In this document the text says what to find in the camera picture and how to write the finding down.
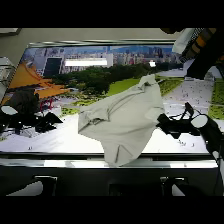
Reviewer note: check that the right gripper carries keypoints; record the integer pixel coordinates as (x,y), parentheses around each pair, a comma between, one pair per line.
(170,125)

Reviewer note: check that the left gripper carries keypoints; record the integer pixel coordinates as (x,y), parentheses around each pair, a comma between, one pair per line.
(48,121)

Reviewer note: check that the grey shirt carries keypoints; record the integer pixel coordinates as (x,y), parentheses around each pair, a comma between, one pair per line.
(126,118)

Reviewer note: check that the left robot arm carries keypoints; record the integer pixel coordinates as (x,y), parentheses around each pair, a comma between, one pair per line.
(20,102)

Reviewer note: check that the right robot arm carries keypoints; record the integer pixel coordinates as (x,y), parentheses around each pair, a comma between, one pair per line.
(210,130)

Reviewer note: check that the black garment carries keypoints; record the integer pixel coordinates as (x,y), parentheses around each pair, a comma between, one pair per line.
(208,60)

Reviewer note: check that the white garment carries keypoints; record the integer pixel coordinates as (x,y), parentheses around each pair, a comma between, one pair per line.
(182,41)

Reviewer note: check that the striped garment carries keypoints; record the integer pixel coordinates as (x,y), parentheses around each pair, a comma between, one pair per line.
(197,43)

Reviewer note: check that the silver frame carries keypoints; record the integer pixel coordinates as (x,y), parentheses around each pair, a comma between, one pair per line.
(100,164)

